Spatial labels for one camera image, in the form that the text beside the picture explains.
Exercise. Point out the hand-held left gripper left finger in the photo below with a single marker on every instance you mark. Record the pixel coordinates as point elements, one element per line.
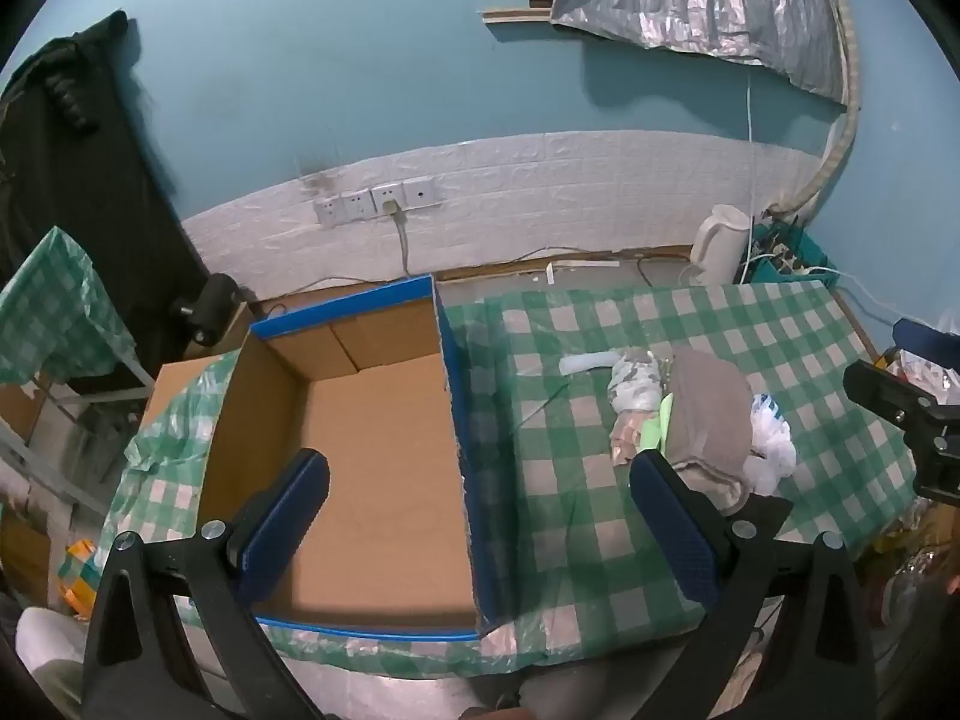
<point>289,514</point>

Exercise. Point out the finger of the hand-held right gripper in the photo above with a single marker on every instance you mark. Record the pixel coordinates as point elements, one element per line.
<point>881,388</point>
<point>930,339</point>

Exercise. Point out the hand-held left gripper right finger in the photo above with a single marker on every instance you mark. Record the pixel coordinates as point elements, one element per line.
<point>675,532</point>

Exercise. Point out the cardboard box with blue tape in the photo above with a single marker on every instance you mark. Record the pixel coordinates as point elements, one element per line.
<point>375,465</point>

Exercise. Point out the light green cloth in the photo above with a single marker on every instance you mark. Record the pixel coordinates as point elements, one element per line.
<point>654,427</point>

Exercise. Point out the white plastic bag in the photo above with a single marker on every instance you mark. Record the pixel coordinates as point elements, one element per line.
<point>769,439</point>

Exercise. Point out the grey-brown cloth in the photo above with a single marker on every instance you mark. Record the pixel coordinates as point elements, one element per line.
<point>705,405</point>

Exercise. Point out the green checkered tablecloth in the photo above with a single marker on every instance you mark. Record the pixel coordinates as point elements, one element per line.
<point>585,540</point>

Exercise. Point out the pink cloth bundle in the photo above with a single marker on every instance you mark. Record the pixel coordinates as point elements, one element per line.
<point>626,439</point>

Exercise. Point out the white grey patterned bundle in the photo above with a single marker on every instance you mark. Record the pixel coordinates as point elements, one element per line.
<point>634,382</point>

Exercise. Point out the teal plastic basket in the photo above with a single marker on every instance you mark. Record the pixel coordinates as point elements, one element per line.
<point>806,244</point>

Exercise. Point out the white tube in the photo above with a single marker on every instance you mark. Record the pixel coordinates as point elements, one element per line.
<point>589,364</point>

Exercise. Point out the white electric kettle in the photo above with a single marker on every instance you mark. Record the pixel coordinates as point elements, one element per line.
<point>720,244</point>

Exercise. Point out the colourful toy block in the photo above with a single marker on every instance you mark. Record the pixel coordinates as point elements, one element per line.
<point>79,577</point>

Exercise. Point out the grey metal rack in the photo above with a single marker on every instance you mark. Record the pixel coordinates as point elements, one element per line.
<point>67,487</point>

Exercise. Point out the black cylinder device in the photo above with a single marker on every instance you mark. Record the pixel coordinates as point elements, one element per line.
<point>214,304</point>

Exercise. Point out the white flat strip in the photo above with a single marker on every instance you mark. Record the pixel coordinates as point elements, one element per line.
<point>581,265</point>

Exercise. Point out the green checkered hanging cloth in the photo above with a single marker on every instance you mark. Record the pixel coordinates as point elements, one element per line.
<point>52,307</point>

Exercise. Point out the silver foil curtain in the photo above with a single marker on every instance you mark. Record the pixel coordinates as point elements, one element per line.
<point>697,0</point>

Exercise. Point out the black hanging jacket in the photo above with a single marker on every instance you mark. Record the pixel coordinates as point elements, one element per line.
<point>67,165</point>

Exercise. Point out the wooden window ledge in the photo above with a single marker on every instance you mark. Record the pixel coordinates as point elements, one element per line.
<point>517,15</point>

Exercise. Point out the white wall outlet with plug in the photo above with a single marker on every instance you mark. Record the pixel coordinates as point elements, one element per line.
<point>388,197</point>

